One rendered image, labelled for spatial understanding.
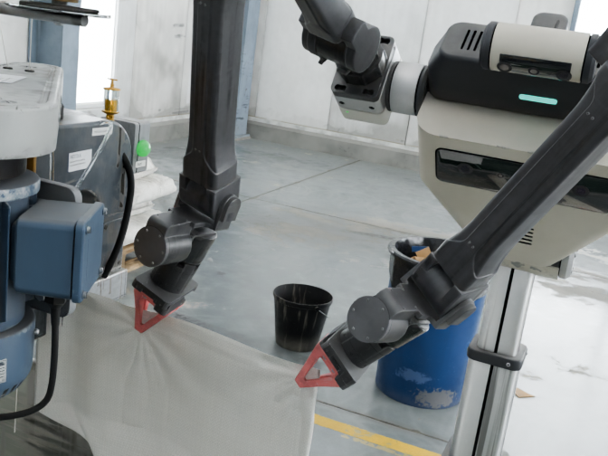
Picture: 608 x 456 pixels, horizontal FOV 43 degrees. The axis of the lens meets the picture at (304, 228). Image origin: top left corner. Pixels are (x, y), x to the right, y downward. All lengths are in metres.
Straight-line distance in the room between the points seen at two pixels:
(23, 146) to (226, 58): 0.29
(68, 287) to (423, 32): 8.53
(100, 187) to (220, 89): 0.38
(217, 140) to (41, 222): 0.30
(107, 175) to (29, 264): 0.48
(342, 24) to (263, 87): 8.74
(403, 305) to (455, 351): 2.44
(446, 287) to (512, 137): 0.41
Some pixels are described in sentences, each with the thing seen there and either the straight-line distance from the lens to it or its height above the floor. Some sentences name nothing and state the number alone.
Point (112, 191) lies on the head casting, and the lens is 1.34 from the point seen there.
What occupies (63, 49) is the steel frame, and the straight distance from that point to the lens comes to 6.98.
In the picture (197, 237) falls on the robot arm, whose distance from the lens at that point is 1.12.
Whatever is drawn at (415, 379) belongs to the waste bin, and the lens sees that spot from 3.40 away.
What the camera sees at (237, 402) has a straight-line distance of 1.16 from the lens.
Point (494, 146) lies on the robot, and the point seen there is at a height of 1.38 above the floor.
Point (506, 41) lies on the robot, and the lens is 1.17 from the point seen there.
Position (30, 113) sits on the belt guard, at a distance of 0.83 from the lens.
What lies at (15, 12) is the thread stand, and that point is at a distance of 1.04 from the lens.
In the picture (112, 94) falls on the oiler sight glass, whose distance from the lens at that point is 1.33.
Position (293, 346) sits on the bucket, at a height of 0.03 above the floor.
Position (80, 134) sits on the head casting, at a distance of 1.25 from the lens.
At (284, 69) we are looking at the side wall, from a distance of 9.80.
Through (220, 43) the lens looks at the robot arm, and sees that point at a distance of 0.97.
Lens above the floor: 1.54
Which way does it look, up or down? 15 degrees down
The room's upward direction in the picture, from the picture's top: 8 degrees clockwise
